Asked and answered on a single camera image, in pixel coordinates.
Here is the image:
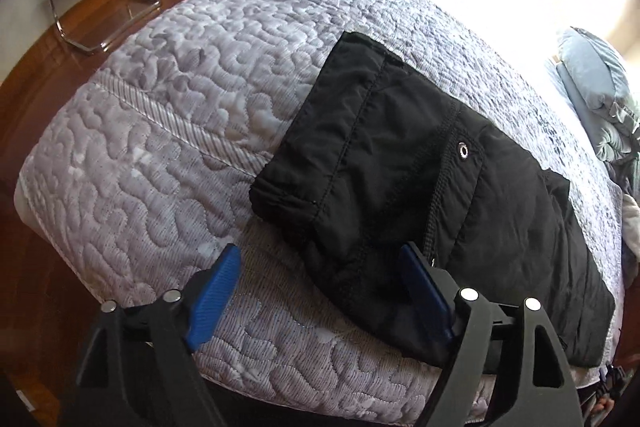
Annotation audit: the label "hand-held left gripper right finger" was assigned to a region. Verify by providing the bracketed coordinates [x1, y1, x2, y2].
[399, 241, 586, 427]

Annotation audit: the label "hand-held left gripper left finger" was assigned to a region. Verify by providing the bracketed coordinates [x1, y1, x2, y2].
[60, 243, 242, 427]

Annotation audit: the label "black pants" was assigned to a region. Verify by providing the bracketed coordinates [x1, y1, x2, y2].
[248, 31, 617, 369]

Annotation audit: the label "grey quilted bedspread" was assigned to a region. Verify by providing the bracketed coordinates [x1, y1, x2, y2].
[15, 0, 626, 413]

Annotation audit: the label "white cloth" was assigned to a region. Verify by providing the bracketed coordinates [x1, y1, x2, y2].
[620, 194, 640, 264]

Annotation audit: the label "grey pillow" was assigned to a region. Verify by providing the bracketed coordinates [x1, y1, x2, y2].
[555, 27, 640, 162]

